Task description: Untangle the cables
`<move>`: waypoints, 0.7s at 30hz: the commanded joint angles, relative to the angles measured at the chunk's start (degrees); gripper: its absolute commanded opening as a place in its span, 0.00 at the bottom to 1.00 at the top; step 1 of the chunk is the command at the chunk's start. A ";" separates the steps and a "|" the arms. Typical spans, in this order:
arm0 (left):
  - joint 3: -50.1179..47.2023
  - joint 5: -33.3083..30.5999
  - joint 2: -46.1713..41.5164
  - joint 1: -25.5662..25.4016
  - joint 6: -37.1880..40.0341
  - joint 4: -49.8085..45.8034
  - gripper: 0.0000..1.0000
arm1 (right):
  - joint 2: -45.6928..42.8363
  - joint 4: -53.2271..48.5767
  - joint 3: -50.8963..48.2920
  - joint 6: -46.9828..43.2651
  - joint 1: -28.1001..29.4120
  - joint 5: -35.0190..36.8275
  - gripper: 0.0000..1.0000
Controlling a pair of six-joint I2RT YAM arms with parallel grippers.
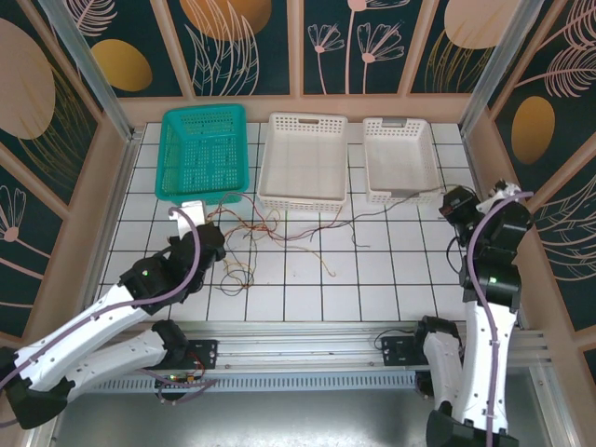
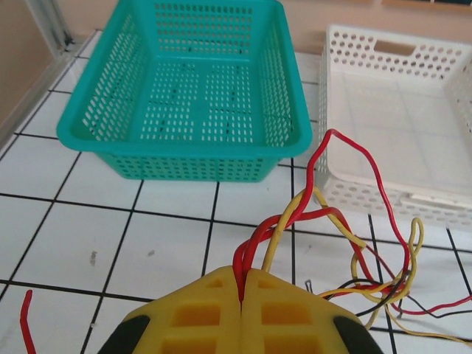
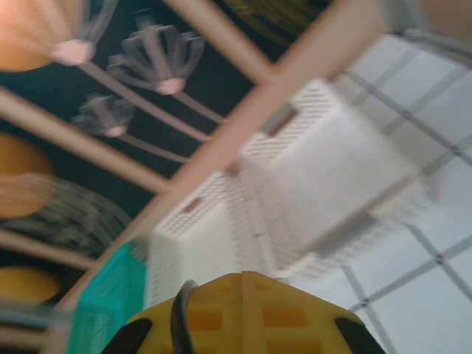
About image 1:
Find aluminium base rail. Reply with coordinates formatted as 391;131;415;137
76;319;549;373

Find black wire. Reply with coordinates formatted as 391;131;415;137
267;185;446;248
218;232;260;297
348;218;372;250

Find aluminium frame post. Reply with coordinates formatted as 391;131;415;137
39;0;143;143
458;0;545;137

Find white basket with handle slot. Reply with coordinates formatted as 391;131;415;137
255;111;349;213

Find white slotted cable duct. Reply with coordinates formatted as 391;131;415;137
88;372;420;396

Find white basket with grey label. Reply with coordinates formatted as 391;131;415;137
362;115;443;206

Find teal plastic basket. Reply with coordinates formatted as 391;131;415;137
154;102;251;209

